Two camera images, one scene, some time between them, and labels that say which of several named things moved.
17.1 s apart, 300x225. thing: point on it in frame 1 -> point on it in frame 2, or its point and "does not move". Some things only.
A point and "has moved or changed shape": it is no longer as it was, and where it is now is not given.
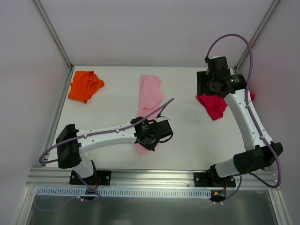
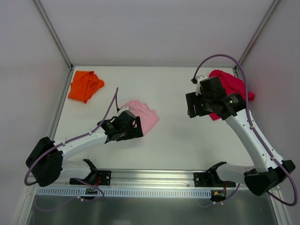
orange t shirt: (85, 84) does not move
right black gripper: (201, 83) -> (192, 104)
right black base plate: (209, 179) does not move
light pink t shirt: (150, 97) has moved or changed shape
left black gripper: (148, 142) -> (138, 127)
